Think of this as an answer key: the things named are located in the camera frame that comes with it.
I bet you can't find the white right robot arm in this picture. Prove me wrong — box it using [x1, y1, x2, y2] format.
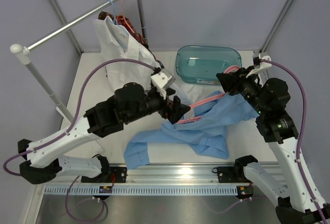
[217, 68, 329, 223]

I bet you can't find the pink plastic hanger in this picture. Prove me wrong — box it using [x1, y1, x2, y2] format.
[177, 65, 240, 124]

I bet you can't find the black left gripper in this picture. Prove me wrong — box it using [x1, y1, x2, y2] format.
[124, 88, 190, 125]

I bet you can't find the metal clothes rack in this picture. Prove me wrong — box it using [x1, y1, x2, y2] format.
[10, 0, 147, 122]

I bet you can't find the pink hanger on rack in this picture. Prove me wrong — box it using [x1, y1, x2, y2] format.
[120, 0, 135, 33]

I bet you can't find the red plaid shirt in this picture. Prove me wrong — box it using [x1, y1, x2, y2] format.
[98, 11, 164, 68]

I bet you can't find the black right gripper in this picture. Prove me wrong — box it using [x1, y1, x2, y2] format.
[217, 66, 269, 116]

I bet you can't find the light blue shirt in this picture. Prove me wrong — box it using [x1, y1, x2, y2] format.
[124, 94, 259, 169]

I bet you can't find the teal plastic tub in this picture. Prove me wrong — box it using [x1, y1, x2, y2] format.
[175, 45, 242, 85]

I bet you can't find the white shirt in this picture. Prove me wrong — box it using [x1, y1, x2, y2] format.
[92, 15, 202, 106]

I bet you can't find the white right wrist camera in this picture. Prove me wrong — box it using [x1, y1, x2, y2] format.
[246, 54, 272, 78]

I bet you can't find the aluminium frame rail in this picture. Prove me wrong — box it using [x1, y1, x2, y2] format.
[33, 162, 314, 186]

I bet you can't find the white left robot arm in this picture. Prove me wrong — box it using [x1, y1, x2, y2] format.
[18, 82, 190, 184]

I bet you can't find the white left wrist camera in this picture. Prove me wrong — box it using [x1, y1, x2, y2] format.
[151, 68, 175, 99]

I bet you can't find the white slotted cable duct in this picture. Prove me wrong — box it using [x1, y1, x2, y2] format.
[44, 185, 239, 196]

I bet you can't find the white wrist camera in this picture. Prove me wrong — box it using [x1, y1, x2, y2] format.
[151, 68, 175, 99]
[246, 54, 272, 78]

